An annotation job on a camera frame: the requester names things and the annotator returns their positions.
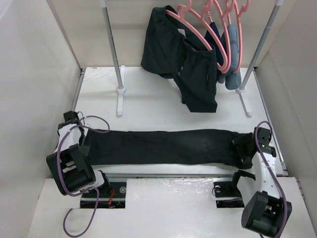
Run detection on black trousers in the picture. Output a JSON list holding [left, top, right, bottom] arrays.
[[84, 129, 256, 169], [141, 5, 217, 113]]

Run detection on pink hanger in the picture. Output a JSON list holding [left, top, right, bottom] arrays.
[[212, 0, 251, 74], [177, 0, 231, 72], [165, 0, 217, 51]]

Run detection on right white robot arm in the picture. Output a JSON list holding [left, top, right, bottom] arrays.
[[229, 126, 292, 238]]

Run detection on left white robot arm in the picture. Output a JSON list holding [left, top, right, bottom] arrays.
[[46, 111, 111, 197]]

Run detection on light blue jeans on hanger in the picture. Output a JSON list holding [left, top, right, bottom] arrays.
[[217, 24, 241, 90]]

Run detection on navy trousers on hanger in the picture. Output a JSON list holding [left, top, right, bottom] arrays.
[[202, 22, 231, 74]]

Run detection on black trousers on hanger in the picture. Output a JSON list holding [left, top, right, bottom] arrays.
[[141, 5, 217, 113]]

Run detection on right white rack foot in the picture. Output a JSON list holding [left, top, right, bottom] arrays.
[[236, 88, 253, 118]]

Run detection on white rack foot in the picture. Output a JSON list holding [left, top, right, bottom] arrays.
[[116, 65, 127, 117], [236, 88, 253, 118]]

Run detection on left white rack foot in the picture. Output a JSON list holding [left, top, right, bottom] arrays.
[[116, 65, 127, 117]]

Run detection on right rack pole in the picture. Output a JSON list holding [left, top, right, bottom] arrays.
[[238, 0, 284, 92]]

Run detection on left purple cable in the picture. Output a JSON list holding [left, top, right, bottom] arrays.
[[54, 115, 110, 238]]

